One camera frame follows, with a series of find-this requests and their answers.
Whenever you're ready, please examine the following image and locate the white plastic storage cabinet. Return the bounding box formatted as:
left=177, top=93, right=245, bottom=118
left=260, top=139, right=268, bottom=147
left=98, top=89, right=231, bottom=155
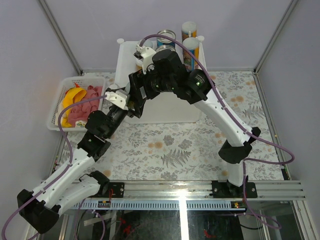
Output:
left=114, top=38, right=202, bottom=125

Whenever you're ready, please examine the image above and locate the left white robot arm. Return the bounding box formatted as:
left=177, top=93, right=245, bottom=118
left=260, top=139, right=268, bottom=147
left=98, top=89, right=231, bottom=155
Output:
left=17, top=101, right=142, bottom=234

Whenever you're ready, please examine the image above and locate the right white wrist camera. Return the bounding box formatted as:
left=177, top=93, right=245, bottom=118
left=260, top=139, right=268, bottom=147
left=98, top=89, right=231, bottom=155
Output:
left=133, top=44, right=156, bottom=75

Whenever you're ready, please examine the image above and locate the pink cloth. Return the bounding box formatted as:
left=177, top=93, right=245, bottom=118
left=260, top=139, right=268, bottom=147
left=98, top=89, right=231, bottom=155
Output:
left=68, top=86, right=102, bottom=128

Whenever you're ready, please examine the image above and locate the short can white lid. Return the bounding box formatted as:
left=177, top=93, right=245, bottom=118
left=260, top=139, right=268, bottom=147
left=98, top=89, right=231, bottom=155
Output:
left=135, top=59, right=143, bottom=71

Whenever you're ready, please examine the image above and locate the white plastic laundry basket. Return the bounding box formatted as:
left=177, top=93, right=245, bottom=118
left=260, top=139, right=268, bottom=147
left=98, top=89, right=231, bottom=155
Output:
left=46, top=76, right=106, bottom=132

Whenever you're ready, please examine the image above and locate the white patterned cloth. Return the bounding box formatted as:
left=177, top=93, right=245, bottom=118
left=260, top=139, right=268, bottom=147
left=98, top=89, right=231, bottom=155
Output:
left=54, top=102, right=70, bottom=128

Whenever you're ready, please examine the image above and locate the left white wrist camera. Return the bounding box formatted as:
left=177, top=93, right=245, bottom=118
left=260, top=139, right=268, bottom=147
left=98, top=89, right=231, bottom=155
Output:
left=105, top=89, right=130, bottom=111

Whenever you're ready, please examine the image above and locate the aluminium front rail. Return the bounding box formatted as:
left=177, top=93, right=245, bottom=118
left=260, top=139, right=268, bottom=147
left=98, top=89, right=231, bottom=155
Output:
left=69, top=180, right=306, bottom=212

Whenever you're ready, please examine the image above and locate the blue can pull-tab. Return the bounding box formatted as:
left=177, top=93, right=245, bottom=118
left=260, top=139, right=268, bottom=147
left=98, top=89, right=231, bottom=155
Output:
left=155, top=44, right=176, bottom=53
left=156, top=29, right=176, bottom=47

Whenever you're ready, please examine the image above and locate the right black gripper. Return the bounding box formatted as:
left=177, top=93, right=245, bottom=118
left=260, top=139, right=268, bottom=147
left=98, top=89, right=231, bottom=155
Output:
left=128, top=62, right=175, bottom=105

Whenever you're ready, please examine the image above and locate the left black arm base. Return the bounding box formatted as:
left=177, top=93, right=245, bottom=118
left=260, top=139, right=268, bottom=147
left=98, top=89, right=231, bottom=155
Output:
left=78, top=170, right=125, bottom=199

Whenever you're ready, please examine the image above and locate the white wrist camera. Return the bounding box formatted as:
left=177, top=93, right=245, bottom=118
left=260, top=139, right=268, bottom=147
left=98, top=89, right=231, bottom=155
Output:
left=133, top=44, right=156, bottom=75
left=105, top=89, right=130, bottom=111

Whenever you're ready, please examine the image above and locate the yellow cloth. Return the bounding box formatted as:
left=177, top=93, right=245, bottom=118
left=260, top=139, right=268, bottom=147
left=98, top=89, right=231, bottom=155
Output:
left=61, top=83, right=87, bottom=128

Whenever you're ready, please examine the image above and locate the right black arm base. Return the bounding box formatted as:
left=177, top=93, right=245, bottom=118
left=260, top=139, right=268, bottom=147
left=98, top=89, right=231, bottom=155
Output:
left=209, top=176, right=258, bottom=199

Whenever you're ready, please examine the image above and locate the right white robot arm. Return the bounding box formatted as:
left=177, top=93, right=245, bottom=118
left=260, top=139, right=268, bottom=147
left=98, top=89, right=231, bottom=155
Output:
left=128, top=47, right=261, bottom=198

